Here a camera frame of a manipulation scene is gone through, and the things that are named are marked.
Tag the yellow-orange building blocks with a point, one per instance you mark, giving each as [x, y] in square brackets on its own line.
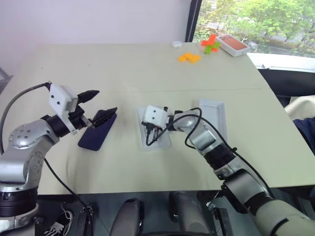
[189, 58]

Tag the person in blue clothing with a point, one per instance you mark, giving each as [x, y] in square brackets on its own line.
[305, 132]

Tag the dark furniture by window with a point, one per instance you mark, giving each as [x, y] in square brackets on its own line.
[283, 81]

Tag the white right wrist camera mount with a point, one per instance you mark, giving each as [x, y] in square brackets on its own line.
[155, 114]

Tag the grey object beside table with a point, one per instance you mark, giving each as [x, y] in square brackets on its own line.
[3, 76]

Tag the white phone box lid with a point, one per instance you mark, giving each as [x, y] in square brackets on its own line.
[211, 115]

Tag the black metal bracket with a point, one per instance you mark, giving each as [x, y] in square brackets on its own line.
[221, 218]

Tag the green building block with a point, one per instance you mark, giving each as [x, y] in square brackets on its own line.
[212, 48]

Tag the black and white sneaker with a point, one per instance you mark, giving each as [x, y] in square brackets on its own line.
[59, 223]

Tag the cream rounded chair part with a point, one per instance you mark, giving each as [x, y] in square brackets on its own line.
[301, 105]

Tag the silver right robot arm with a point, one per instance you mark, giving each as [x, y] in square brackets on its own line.
[236, 184]

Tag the white phone box base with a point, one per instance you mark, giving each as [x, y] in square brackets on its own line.
[162, 143]

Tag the white earbuds case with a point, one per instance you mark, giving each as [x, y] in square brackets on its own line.
[176, 44]

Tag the black window frame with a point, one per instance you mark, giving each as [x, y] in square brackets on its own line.
[193, 20]

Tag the phone box with orange print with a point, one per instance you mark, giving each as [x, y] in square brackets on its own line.
[233, 45]

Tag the dark rounded shape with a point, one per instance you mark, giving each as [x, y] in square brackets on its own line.
[130, 216]

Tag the white window sill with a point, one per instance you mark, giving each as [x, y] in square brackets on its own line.
[283, 61]

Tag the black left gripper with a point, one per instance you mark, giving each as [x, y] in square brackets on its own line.
[76, 116]

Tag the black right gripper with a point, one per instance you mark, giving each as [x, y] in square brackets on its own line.
[147, 124]

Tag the dark blue smartphone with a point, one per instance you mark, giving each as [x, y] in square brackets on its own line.
[96, 137]

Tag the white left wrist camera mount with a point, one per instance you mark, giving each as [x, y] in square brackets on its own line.
[59, 98]

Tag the red-orange building block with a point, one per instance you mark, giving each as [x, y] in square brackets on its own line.
[209, 40]

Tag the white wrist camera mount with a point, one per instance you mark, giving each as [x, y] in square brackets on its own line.
[155, 114]
[59, 98]

